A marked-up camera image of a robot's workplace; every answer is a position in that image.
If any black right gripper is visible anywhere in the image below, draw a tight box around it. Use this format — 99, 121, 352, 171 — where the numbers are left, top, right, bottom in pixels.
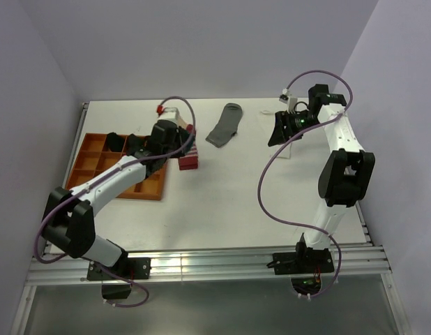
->
268, 110, 322, 147

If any black sock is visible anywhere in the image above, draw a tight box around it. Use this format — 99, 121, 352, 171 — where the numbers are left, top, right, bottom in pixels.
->
124, 134, 145, 156
105, 132, 127, 154

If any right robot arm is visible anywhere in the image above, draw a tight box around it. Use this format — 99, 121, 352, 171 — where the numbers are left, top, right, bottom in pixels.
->
267, 84, 375, 275

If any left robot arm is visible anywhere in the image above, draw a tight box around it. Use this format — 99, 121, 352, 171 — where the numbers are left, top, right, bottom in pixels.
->
38, 119, 195, 278

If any white sock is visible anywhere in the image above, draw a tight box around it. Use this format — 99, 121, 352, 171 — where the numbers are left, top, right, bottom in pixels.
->
257, 110, 287, 157

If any beige red striped sock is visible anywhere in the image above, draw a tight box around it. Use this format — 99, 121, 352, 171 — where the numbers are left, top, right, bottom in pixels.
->
178, 115, 199, 171

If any grey sock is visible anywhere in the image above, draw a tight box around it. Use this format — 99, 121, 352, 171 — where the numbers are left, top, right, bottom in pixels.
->
206, 103, 243, 148

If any orange compartment tray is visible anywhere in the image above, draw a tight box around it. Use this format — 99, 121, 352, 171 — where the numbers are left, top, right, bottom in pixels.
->
66, 132, 169, 202

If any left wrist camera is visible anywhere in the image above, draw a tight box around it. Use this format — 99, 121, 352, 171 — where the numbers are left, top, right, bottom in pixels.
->
156, 105, 180, 124

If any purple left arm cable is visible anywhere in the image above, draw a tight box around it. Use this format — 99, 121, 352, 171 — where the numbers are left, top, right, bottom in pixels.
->
34, 96, 197, 308

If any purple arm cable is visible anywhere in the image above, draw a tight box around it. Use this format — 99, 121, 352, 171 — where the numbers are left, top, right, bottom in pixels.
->
34, 96, 197, 308
257, 69, 353, 299

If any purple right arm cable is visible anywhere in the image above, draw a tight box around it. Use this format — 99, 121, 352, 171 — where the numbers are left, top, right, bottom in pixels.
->
257, 69, 353, 299

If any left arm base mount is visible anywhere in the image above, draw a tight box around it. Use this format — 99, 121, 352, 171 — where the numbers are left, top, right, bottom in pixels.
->
86, 257, 151, 305

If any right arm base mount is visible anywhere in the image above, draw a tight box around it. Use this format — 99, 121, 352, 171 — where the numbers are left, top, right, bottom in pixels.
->
266, 248, 335, 296

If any aluminium table frame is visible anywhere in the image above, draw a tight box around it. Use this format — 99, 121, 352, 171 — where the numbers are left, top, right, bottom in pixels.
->
11, 98, 411, 334

